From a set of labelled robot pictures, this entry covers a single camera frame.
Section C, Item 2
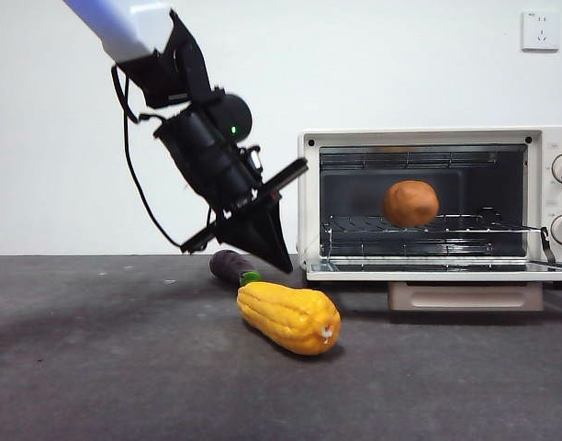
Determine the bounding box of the brown potato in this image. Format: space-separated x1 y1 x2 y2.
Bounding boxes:
383 179 441 229

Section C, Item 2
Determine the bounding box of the glass oven door with handle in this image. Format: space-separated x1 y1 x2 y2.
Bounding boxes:
306 257 562 313

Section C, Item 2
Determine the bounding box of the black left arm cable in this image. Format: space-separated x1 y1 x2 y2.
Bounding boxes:
110 63 190 252

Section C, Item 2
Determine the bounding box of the metal wire oven rack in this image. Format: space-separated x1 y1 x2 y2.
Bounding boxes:
321 213 544 235

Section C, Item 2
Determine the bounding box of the white wall power socket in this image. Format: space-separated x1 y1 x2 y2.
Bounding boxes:
521 9 561 52

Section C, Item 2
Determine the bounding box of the yellow toy corn cob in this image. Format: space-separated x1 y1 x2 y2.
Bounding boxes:
236 281 343 357

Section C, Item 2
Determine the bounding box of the purple toy eggplant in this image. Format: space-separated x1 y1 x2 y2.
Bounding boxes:
209 250 263 288

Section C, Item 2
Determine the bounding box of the cream white toaster oven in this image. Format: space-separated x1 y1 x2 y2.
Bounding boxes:
298 127 562 290

